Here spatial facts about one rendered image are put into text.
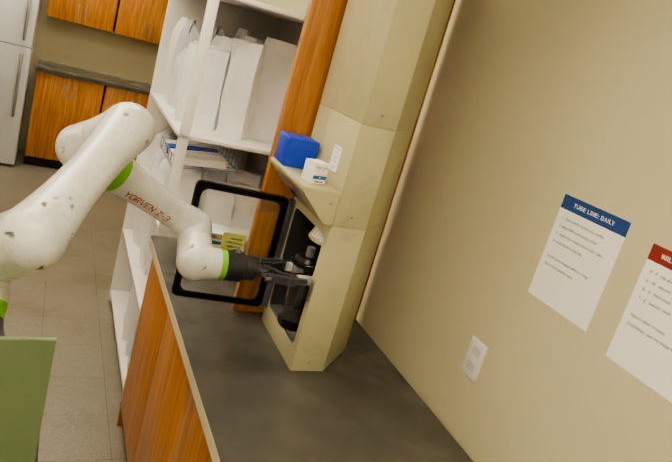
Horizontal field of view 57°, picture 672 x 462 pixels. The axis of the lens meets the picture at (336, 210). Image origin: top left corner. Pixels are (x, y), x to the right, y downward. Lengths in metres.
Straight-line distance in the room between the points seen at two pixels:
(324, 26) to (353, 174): 0.52
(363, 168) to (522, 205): 0.45
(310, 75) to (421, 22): 0.45
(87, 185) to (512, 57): 1.23
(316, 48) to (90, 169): 0.90
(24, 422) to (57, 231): 0.37
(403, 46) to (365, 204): 0.45
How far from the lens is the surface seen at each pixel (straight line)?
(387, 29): 1.69
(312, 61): 2.00
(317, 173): 1.73
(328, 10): 2.00
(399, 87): 1.71
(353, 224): 1.77
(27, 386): 1.31
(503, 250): 1.79
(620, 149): 1.58
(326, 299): 1.84
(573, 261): 1.61
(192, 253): 1.78
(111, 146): 1.44
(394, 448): 1.75
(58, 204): 1.29
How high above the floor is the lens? 1.88
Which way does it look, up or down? 14 degrees down
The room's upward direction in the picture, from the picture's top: 16 degrees clockwise
